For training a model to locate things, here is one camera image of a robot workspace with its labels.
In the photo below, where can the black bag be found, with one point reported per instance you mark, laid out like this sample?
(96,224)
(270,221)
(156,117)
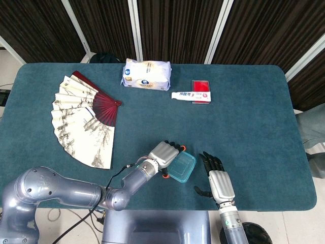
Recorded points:
(104,58)

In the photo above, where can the red flat plastic case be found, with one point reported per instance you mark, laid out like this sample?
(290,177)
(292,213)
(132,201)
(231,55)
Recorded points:
(200,85)

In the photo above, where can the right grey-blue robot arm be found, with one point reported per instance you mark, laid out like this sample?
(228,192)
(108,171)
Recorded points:
(232,223)

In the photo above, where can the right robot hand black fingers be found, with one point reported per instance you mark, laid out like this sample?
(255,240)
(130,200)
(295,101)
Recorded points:
(221,185)

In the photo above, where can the black trash bin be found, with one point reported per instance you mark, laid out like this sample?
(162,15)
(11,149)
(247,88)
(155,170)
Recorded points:
(259,233)

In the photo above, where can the dark slatted partition screen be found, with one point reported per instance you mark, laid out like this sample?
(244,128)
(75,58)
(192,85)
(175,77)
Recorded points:
(177,25)

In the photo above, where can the grey fabric chair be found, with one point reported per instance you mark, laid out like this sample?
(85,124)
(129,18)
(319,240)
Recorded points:
(312,127)

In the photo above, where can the black device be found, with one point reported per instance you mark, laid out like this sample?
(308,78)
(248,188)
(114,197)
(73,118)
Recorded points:
(3,97)

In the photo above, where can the white tissue pack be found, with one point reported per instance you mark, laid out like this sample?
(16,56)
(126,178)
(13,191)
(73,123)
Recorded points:
(146,75)

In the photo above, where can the teal tablecloth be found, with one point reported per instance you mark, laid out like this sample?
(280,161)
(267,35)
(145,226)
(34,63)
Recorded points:
(228,127)

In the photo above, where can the clear blue plastic tray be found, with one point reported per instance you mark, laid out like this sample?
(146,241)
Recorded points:
(181,180)

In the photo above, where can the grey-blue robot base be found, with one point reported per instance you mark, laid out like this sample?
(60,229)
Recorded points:
(152,226)

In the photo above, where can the white red toothpaste tube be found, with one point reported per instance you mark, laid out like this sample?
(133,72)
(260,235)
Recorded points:
(190,96)

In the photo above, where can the paper folding fan red ribs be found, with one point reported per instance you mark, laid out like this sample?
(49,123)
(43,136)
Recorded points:
(76,132)

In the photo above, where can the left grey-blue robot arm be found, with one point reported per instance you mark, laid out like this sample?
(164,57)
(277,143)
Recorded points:
(50,190)

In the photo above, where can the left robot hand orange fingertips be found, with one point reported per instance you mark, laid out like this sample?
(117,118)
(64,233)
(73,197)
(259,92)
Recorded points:
(163,155)

